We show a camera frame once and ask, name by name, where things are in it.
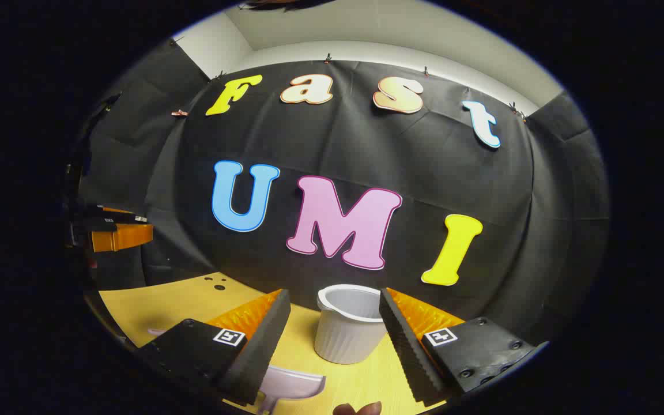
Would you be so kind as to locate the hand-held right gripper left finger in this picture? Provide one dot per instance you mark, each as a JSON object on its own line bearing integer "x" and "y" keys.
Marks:
{"x": 263, "y": 346}

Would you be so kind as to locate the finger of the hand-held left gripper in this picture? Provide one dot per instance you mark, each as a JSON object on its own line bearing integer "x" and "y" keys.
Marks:
{"x": 107, "y": 216}
{"x": 119, "y": 236}

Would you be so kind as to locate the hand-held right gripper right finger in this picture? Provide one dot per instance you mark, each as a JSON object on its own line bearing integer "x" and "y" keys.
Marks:
{"x": 404, "y": 346}

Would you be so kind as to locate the white ribbed garbage bin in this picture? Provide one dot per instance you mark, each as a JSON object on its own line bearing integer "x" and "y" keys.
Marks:
{"x": 346, "y": 334}

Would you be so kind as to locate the yellow wooden desktop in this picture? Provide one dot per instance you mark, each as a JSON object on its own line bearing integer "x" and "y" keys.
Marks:
{"x": 153, "y": 305}

